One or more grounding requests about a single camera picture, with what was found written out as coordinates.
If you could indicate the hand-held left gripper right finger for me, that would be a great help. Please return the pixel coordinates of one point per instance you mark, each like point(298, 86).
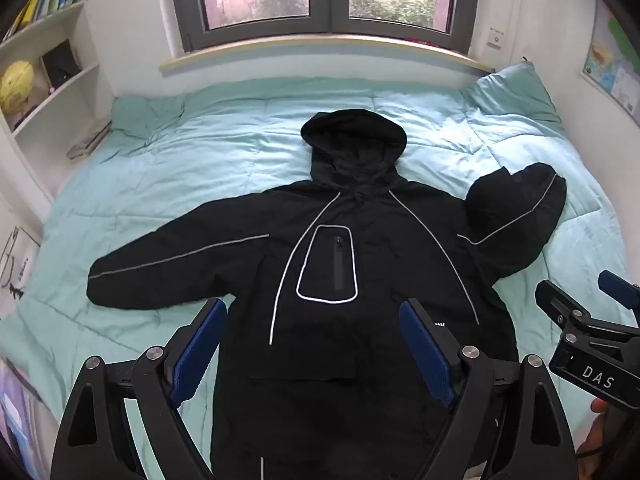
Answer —
point(427, 355)

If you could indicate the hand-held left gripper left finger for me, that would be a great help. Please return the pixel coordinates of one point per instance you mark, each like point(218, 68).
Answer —
point(197, 355)

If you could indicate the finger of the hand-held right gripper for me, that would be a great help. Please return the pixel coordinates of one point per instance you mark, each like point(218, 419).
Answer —
point(617, 287)
point(560, 305)

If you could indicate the black hooded jacket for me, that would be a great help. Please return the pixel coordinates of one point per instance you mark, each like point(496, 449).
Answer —
point(380, 240)

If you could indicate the person's right hand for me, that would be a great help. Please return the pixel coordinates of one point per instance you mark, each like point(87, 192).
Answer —
point(600, 442)

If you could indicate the calligraphy scroll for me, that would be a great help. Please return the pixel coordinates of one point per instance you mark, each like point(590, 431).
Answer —
point(17, 265)

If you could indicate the teal quilt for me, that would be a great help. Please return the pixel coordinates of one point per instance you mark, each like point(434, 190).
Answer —
point(225, 150)

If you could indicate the small stack of books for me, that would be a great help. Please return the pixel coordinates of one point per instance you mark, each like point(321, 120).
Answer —
point(90, 141)

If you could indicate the white bookshelf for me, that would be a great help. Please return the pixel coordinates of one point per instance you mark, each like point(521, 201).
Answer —
point(65, 110)

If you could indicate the wooden window sill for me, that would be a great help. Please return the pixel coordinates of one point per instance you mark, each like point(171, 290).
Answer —
point(325, 52)

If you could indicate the yellow globe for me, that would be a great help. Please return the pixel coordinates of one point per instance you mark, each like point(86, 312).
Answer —
point(16, 85)

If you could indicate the framed wall map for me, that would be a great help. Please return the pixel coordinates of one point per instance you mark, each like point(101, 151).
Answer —
point(612, 60)

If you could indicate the white wall switch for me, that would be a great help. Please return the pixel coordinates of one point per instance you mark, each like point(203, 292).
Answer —
point(496, 38)

